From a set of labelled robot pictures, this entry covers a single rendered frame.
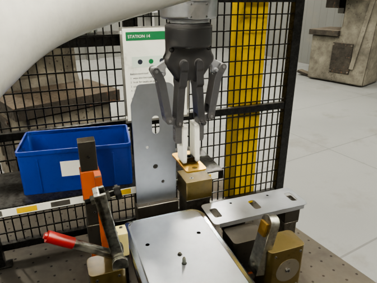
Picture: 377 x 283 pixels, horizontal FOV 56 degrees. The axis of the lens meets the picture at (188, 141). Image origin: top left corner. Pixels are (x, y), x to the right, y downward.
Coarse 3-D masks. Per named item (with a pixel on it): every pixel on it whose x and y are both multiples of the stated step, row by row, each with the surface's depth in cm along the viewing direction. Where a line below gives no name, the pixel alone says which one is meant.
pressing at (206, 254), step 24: (168, 216) 93; (192, 216) 93; (144, 240) 84; (168, 240) 84; (192, 240) 84; (216, 240) 84; (144, 264) 77; (168, 264) 77; (192, 264) 77; (216, 264) 77; (240, 264) 77
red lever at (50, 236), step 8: (48, 232) 63; (56, 232) 64; (48, 240) 62; (56, 240) 63; (64, 240) 64; (72, 240) 65; (80, 240) 66; (72, 248) 65; (80, 248) 66; (88, 248) 66; (96, 248) 67; (104, 248) 69; (104, 256) 68
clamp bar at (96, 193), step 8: (96, 192) 63; (104, 192) 65; (112, 192) 64; (120, 192) 64; (88, 200) 63; (96, 200) 62; (104, 200) 63; (104, 208) 63; (104, 216) 64; (104, 224) 64; (112, 224) 65; (104, 232) 65; (112, 232) 66; (112, 240) 66; (112, 248) 67; (120, 248) 68; (112, 256) 68
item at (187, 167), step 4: (188, 152) 68; (176, 156) 66; (188, 156) 64; (192, 156) 64; (176, 160) 65; (180, 160) 64; (188, 160) 63; (192, 160) 63; (180, 164) 63; (184, 164) 63; (188, 164) 63; (192, 164) 63; (196, 164) 63; (200, 164) 63; (184, 168) 61; (188, 168) 61; (192, 168) 61; (196, 168) 61; (200, 168) 61; (204, 168) 61; (188, 172) 60; (192, 172) 60
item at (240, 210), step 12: (264, 192) 105; (276, 192) 105; (288, 192) 105; (204, 204) 99; (216, 204) 99; (228, 204) 99; (240, 204) 99; (264, 204) 99; (276, 204) 99; (288, 204) 99; (300, 204) 99; (228, 216) 93; (240, 216) 93; (252, 216) 93
